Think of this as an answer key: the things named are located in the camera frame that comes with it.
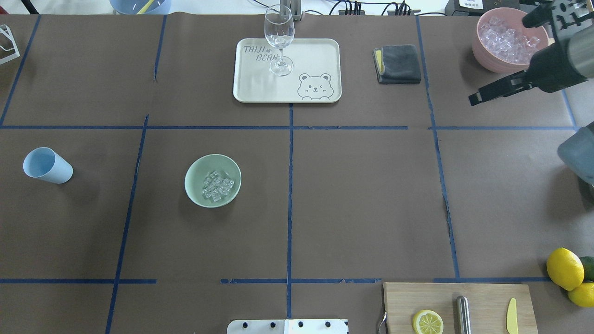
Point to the pink bowl of ice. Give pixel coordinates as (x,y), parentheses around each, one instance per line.
(502,44)

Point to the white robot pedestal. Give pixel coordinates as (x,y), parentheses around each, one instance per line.
(289,326)

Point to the grey folded cloth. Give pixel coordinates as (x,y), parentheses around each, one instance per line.
(397,64)

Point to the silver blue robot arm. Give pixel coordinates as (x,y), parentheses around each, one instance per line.
(577,151)

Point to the blue bucket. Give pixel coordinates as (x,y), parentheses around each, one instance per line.
(143,7)

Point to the lemon slice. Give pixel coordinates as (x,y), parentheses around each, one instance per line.
(427,321)

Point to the black power strip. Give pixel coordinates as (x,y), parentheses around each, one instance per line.
(357,7)

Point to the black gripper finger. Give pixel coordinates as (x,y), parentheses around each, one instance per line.
(504,87)

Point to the ice cubes in green bowl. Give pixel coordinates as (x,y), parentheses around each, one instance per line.
(217,185)

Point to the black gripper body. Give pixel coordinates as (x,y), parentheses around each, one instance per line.
(552,70)

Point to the metal muddler rod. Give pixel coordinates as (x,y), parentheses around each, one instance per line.
(464,319)

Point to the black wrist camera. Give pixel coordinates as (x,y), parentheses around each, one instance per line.
(566,17)

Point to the light blue cup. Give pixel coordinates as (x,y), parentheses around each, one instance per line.
(45,164)

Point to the wooden cutting board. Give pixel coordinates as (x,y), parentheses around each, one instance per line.
(488,304)

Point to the white cup rack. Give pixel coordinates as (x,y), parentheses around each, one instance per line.
(8,46)

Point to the green lime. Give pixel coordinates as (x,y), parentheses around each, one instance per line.
(588,266)

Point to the yellow lemon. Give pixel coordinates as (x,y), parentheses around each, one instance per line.
(565,269)
(583,295)

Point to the green bowl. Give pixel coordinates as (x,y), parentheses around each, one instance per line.
(198,171)

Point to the yellow plastic knife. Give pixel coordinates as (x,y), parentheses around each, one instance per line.
(511,317)

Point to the clear wine glass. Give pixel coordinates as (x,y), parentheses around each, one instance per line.
(279,32)

